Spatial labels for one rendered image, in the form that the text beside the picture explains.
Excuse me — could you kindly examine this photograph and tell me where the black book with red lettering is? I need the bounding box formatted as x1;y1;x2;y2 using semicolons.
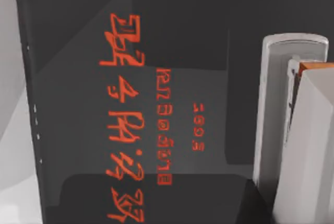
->
13;0;334;224

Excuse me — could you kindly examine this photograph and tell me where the white stapler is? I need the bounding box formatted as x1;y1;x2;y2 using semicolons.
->
252;32;334;224

